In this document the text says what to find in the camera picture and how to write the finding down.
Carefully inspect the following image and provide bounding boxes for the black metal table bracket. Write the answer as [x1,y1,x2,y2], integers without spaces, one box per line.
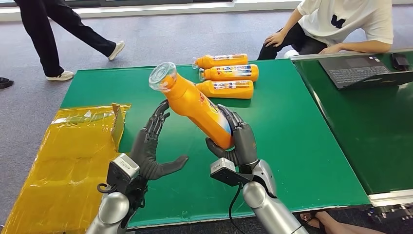
[366,203,413,224]

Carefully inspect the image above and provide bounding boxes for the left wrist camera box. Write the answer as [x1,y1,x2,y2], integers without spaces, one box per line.
[106,153,140,195]

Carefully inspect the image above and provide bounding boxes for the yellow taped cardboard box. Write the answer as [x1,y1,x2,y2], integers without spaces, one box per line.
[2,103,132,234]

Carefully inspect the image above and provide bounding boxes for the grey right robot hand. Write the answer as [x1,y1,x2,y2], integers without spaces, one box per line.
[205,104,260,167]

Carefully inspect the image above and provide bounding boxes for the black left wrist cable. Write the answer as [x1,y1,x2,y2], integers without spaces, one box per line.
[96,183,113,195]

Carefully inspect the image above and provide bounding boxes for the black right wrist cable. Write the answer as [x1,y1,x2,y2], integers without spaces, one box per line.
[228,183,246,234]

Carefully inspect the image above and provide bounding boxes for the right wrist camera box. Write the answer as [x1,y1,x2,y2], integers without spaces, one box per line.
[210,157,254,187]

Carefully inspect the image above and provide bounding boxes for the orange detergent bottle blue label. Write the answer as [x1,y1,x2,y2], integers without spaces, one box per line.
[199,64,260,82]

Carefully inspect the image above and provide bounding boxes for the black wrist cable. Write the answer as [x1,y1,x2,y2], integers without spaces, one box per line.
[228,183,246,234]
[96,183,113,195]

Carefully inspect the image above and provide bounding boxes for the black power adapter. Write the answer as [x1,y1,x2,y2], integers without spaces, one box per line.
[391,52,411,71]

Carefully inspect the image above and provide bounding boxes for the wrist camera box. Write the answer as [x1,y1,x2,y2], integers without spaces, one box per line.
[210,157,254,187]
[106,153,140,195]

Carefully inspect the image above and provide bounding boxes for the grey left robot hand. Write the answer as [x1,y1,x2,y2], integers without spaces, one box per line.
[129,99,190,181]

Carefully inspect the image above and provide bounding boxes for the person's foot in sandal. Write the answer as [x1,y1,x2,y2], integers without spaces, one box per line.
[299,210,385,234]

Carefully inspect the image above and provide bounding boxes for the walking person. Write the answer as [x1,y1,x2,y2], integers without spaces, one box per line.
[13,0,126,81]

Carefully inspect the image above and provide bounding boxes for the orange detergent bottle clear cap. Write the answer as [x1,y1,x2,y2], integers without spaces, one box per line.
[196,80,255,100]
[149,62,234,150]
[193,53,249,70]

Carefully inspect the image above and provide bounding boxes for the dark grey laptop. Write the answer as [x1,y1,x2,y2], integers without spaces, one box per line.
[319,55,413,89]

